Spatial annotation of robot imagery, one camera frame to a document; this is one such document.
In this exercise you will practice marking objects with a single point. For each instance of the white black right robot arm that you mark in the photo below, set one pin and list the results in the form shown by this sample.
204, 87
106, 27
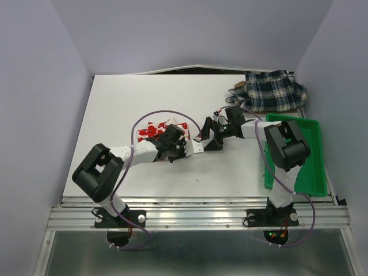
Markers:
288, 149

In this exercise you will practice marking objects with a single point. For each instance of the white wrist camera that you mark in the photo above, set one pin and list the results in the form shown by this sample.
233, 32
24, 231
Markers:
219, 118
193, 147

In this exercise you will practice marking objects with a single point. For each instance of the navy plaid skirt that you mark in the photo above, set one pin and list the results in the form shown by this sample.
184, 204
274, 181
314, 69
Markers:
266, 92

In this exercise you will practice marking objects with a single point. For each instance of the brown pleated skirt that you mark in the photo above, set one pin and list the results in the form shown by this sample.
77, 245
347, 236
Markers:
241, 84

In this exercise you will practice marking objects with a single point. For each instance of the white red floral skirt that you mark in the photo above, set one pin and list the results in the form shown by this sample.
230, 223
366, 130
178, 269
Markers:
154, 128

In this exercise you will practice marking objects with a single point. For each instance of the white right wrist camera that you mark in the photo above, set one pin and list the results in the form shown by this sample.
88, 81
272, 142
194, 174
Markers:
219, 118

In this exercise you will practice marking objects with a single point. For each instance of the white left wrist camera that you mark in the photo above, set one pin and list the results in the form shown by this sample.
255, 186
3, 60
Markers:
193, 147

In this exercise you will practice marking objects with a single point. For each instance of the aluminium frame rail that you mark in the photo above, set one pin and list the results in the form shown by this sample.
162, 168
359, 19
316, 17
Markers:
195, 213

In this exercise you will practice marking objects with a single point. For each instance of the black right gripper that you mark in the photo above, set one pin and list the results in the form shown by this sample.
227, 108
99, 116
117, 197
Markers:
213, 145

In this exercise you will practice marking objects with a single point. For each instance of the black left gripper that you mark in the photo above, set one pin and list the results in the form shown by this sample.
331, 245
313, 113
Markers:
181, 142

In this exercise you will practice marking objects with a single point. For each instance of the green plastic basket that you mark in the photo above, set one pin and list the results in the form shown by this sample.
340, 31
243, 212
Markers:
311, 179

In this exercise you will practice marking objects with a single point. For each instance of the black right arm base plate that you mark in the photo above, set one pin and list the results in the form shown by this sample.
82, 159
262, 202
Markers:
270, 218

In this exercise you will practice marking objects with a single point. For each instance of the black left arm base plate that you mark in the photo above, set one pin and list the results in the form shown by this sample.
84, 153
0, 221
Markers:
104, 220

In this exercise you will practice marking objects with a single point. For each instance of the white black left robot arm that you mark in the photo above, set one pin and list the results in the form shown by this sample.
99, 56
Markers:
99, 171

